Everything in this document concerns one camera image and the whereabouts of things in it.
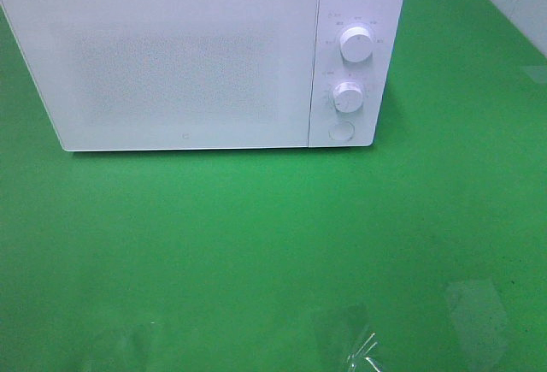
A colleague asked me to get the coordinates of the clear tape piece on table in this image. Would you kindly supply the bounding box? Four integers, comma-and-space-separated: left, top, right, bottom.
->
341, 325, 384, 372

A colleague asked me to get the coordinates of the white microwave oven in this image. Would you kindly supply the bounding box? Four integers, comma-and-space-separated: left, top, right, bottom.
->
1, 0, 403, 152

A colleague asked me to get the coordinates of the white microwave knob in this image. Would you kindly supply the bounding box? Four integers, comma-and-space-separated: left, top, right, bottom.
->
332, 81, 364, 114
338, 23, 374, 63

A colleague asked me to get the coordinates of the round microwave door button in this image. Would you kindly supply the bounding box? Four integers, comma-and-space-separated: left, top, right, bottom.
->
329, 121, 355, 142

